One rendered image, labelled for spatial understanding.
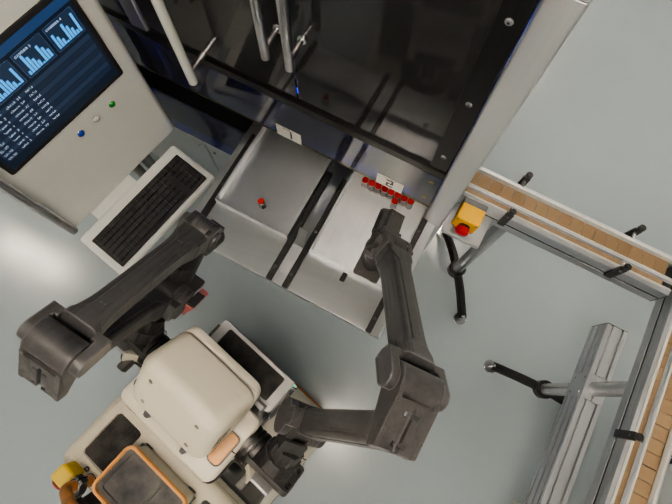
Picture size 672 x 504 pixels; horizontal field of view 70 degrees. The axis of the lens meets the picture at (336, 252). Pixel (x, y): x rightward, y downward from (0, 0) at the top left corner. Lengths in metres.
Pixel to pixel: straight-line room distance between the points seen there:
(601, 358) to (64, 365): 1.73
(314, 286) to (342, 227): 0.21
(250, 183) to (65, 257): 1.38
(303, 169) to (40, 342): 1.02
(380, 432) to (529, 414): 1.81
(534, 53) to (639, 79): 2.50
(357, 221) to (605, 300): 1.54
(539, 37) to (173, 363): 0.84
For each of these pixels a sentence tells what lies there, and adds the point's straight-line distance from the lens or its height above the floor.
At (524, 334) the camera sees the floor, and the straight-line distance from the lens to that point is 2.51.
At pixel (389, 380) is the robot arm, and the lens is 0.72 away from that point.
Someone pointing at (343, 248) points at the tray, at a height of 0.88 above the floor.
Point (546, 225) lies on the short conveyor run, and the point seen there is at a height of 0.93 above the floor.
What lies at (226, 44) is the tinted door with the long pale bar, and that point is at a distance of 1.33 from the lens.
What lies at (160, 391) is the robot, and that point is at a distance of 1.00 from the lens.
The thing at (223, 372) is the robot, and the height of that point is 1.33.
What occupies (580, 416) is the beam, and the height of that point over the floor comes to 0.55.
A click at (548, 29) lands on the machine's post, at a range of 0.83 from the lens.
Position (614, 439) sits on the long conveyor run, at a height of 0.88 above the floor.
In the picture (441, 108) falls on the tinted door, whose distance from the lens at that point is 1.07.
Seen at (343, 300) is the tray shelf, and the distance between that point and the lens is 1.47.
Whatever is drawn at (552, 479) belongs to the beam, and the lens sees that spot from 1.95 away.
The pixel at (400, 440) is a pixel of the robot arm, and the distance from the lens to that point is 0.76.
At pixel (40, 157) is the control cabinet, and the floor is 1.15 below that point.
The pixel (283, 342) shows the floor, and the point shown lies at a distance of 2.34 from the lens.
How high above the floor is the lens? 2.32
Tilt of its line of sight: 74 degrees down
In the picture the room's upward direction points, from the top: 2 degrees clockwise
